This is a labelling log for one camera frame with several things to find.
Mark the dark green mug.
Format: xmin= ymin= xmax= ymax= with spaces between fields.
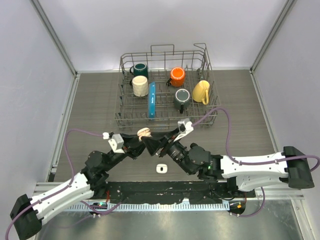
xmin=129 ymin=63 xmax=149 ymax=79

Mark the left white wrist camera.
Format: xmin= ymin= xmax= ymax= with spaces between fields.
xmin=102 ymin=132 xmax=125 ymax=154

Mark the grey mug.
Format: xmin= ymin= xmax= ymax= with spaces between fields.
xmin=173 ymin=88 xmax=191 ymax=114

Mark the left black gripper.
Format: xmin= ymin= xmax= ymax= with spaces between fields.
xmin=103 ymin=133 xmax=148 ymax=172

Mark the cream textured mug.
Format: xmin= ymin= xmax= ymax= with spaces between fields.
xmin=131 ymin=75 xmax=149 ymax=97

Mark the white slotted cable duct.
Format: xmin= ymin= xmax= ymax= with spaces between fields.
xmin=64 ymin=200 xmax=230 ymax=212

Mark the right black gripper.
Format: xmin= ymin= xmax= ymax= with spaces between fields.
xmin=141 ymin=127 xmax=194 ymax=176

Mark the yellow mug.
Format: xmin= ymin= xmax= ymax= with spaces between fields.
xmin=192 ymin=80 xmax=210 ymax=105

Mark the grey wire dish rack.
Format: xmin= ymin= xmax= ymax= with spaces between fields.
xmin=114 ymin=43 xmax=221 ymax=130

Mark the blue plate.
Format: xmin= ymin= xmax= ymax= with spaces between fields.
xmin=148 ymin=82 xmax=156 ymax=119

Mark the white charging case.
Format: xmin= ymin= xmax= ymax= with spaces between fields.
xmin=155 ymin=163 xmax=168 ymax=174

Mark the beige charging case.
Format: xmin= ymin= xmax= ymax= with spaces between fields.
xmin=137 ymin=127 xmax=151 ymax=142

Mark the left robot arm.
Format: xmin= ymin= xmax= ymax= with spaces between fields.
xmin=9 ymin=132 xmax=146 ymax=240

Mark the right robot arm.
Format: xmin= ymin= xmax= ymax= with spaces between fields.
xmin=137 ymin=128 xmax=315 ymax=198

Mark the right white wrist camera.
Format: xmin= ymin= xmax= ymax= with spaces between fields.
xmin=174 ymin=118 xmax=194 ymax=142

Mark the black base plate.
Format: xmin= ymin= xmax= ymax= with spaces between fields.
xmin=93 ymin=181 xmax=256 ymax=205

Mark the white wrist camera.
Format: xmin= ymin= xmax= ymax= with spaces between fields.
xmin=174 ymin=118 xmax=194 ymax=142
xmin=102 ymin=132 xmax=125 ymax=154

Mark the orange mug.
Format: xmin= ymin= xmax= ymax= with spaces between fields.
xmin=166 ymin=66 xmax=186 ymax=87

